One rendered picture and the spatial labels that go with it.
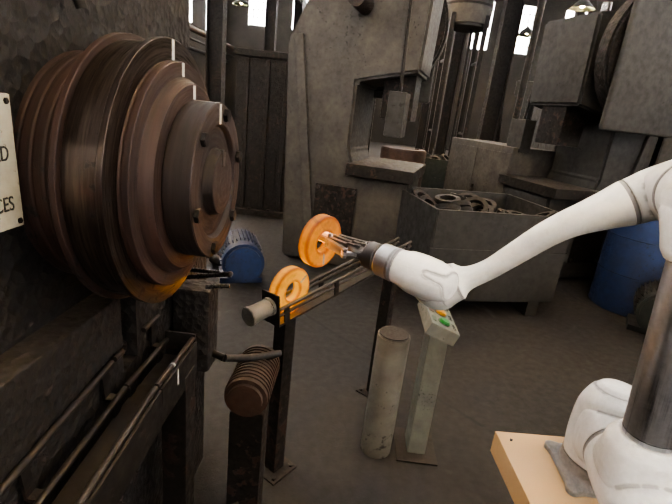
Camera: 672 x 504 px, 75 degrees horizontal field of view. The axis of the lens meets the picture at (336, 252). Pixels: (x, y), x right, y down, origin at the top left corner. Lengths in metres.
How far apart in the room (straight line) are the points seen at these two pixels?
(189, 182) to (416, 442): 1.46
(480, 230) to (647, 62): 1.82
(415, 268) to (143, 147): 0.65
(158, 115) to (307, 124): 2.85
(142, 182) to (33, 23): 0.27
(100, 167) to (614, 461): 1.07
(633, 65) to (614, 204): 2.99
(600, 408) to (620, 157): 3.43
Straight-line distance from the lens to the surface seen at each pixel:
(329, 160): 3.52
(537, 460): 1.43
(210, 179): 0.79
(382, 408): 1.74
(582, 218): 1.07
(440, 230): 2.87
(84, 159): 0.69
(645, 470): 1.12
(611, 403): 1.28
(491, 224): 3.03
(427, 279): 1.06
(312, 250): 1.24
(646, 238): 3.88
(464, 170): 5.14
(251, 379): 1.29
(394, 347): 1.60
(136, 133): 0.71
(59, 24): 0.88
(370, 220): 3.50
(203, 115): 0.77
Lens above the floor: 1.27
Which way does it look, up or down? 18 degrees down
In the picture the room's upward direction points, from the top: 6 degrees clockwise
